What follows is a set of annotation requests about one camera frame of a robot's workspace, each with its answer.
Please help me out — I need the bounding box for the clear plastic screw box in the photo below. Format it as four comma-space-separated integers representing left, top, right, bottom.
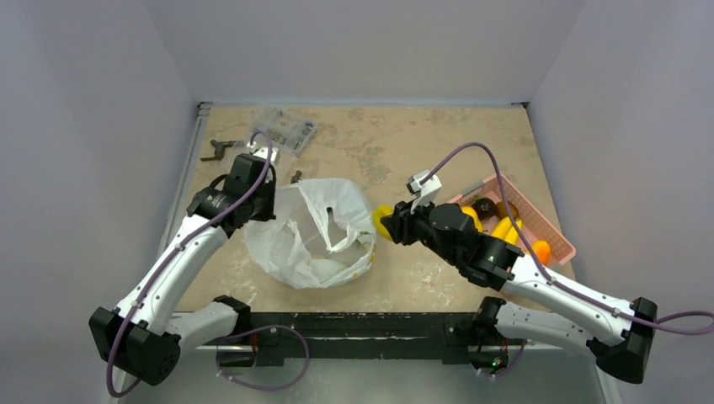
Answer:
244, 107, 317, 157

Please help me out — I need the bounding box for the orange fake fruit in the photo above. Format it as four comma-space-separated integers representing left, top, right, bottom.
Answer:
531, 240, 552, 265

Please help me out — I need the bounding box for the yellow green fake starfruit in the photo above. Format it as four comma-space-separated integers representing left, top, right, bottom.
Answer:
371, 205, 393, 242

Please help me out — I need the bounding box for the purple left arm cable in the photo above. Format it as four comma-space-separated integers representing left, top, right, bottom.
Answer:
105, 129, 274, 399

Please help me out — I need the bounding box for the brown fake kiwi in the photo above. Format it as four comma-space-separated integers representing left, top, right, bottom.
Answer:
496, 201, 520, 219

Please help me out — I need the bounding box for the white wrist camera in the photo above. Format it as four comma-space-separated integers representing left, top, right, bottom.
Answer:
406, 169, 442, 214
247, 141, 280, 167

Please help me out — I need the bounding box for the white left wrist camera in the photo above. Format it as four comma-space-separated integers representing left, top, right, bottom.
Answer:
247, 141, 280, 167

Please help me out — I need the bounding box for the dark purple fake fruit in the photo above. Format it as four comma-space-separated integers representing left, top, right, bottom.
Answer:
472, 197, 497, 221

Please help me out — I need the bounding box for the small black handled hammer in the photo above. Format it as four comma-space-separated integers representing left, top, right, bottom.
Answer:
290, 170, 302, 183

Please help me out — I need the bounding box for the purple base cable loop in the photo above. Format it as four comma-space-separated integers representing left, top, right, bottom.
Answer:
215, 325, 311, 391

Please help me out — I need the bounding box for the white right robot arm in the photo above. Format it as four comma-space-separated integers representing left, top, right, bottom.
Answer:
373, 202, 658, 384

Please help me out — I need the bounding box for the pink plastic basket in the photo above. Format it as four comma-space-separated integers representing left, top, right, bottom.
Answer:
450, 174, 576, 268

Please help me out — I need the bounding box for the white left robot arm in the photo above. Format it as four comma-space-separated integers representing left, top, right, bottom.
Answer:
88, 146, 277, 386

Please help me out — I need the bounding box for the dark metal clamp tool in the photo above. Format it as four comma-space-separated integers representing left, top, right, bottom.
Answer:
200, 140, 244, 162

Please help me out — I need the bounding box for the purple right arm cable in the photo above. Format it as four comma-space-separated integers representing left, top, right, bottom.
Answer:
421, 141, 714, 337

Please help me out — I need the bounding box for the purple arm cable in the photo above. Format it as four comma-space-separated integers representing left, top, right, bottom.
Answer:
421, 141, 714, 337
105, 129, 274, 399

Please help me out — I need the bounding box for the white plastic bag lemon print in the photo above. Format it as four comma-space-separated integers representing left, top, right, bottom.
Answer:
243, 178, 377, 289

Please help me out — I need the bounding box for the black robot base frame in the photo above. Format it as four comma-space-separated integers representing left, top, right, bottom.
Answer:
213, 312, 521, 366

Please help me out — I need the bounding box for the yellow fake lemon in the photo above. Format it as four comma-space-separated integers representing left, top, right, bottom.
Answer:
461, 206, 483, 232

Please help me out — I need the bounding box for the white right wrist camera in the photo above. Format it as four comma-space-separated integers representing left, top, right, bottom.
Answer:
406, 169, 442, 214

